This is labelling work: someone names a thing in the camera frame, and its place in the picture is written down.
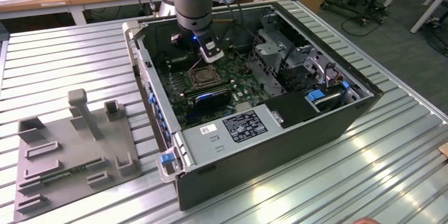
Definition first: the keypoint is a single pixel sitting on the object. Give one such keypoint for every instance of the dark wrist camera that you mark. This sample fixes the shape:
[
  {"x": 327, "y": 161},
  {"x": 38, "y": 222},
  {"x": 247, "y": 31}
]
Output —
[{"x": 174, "y": 38}]

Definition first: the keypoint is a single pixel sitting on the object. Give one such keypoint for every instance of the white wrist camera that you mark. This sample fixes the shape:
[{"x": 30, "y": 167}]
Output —
[{"x": 211, "y": 51}]

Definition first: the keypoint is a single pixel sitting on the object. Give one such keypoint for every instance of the CPU socket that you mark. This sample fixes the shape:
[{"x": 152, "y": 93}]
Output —
[{"x": 195, "y": 85}]

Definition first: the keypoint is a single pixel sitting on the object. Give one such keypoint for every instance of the grey power supply unit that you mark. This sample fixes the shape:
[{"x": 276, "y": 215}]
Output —
[{"x": 207, "y": 142}]

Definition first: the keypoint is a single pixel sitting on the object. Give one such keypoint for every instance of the blue case latch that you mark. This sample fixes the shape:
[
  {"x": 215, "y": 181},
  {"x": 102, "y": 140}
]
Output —
[{"x": 166, "y": 159}]

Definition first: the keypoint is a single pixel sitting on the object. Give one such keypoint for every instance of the grey parts rack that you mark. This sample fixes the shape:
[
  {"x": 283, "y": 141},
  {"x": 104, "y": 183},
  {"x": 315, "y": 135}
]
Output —
[{"x": 76, "y": 150}]

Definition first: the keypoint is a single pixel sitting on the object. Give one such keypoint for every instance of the small blue clip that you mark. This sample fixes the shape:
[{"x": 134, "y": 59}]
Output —
[{"x": 346, "y": 85}]

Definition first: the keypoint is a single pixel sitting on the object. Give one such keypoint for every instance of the black plastic shroud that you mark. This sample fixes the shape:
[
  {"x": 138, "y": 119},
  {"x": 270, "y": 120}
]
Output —
[{"x": 291, "y": 111}]

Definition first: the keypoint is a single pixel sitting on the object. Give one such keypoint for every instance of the silver CPU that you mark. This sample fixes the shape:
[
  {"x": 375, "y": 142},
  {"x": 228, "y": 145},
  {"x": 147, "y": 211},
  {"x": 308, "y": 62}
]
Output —
[{"x": 204, "y": 76}]

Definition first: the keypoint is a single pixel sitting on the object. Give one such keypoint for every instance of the silver finned heat sink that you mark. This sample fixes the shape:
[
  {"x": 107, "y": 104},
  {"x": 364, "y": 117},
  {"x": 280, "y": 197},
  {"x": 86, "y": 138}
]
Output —
[{"x": 244, "y": 107}]

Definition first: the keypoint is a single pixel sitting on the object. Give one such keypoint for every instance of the green motherboard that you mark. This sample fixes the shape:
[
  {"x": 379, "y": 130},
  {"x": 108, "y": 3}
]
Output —
[{"x": 244, "y": 82}]

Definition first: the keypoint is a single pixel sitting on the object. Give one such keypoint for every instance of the silver drive cage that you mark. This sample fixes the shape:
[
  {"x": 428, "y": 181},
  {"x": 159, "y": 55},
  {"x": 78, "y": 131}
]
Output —
[{"x": 267, "y": 48}]

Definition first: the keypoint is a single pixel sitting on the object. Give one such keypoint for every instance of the blue disk carrier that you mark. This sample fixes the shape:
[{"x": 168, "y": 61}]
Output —
[{"x": 315, "y": 96}]

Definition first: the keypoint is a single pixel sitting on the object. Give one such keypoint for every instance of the blue slot retainer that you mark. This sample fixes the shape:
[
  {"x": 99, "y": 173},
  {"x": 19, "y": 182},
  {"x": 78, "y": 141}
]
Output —
[{"x": 151, "y": 98}]

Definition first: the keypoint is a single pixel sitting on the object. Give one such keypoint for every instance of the black graphics card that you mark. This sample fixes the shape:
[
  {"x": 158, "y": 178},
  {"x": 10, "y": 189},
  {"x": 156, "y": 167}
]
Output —
[{"x": 211, "y": 100}]

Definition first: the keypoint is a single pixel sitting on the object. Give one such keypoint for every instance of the pale wooden block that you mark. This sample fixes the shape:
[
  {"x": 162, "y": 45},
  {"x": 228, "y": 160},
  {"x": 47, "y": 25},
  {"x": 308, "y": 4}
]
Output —
[{"x": 444, "y": 153}]

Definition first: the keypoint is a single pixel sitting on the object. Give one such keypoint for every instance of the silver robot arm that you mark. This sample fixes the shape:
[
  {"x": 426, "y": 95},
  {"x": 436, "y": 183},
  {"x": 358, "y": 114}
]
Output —
[{"x": 194, "y": 3}]

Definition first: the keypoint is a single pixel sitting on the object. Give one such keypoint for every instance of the black PC case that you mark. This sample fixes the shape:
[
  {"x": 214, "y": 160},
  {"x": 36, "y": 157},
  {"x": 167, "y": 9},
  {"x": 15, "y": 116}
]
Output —
[{"x": 263, "y": 161}]

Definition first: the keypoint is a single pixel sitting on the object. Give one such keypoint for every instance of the silver drive bracket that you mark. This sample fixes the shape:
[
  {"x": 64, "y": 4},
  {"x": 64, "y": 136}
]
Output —
[{"x": 315, "y": 61}]

